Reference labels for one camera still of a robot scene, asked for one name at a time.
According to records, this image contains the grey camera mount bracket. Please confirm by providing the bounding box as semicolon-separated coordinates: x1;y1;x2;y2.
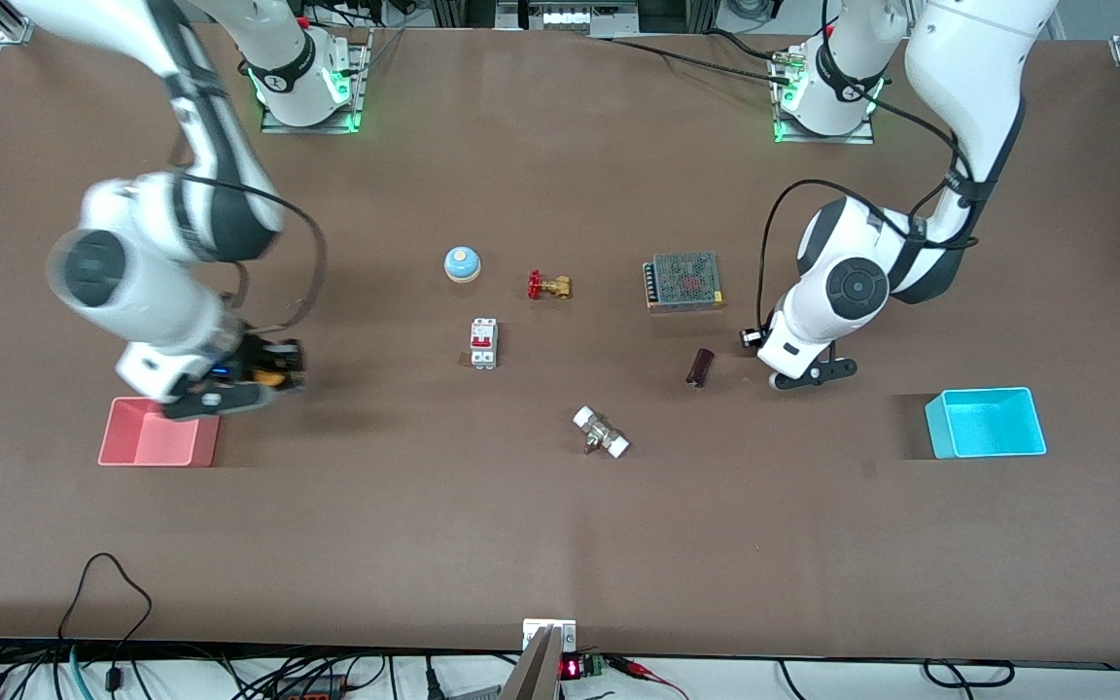
500;618;578;700

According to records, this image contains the teal cable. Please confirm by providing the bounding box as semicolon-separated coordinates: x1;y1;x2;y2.
67;644;96;700

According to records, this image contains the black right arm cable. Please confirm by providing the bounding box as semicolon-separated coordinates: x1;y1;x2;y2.
169;131;329;337

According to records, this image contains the black coiled cable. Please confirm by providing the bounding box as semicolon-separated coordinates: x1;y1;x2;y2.
923;659;1016;689

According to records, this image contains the black looped cable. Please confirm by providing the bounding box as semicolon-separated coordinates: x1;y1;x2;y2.
56;552;154;693

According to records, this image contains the metal mesh power supply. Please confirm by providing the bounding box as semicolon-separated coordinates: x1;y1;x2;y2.
643;251;725;312

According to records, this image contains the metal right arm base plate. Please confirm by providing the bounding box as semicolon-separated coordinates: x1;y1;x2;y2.
259;27;371;135

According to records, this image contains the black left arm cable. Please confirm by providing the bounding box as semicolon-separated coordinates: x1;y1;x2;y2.
758;73;987;337

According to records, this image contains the cyan plastic box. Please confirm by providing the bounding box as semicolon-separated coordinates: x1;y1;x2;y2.
924;386;1048;460

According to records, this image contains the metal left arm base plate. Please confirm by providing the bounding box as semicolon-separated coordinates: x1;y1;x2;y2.
771;49;877;146

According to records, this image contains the pink plastic box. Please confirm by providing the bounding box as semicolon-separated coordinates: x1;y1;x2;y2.
97;396;222;469

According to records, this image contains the black orange power strip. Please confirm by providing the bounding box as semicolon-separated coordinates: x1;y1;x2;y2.
273;674;352;700

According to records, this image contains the grey control device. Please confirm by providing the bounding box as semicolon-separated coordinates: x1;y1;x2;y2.
495;0;641;32

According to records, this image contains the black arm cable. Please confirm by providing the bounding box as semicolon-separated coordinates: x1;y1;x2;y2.
758;73;987;337
169;131;329;337

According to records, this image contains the white red circuit breaker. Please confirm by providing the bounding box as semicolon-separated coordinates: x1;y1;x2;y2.
469;318;500;370

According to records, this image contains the red clip lead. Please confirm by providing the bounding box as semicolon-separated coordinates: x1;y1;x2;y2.
613;659;689;700

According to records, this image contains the metal fitting with white ends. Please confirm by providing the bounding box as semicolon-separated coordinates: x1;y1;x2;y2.
572;405;631;460

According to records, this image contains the black cable on table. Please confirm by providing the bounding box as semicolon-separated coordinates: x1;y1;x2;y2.
579;33;799;83

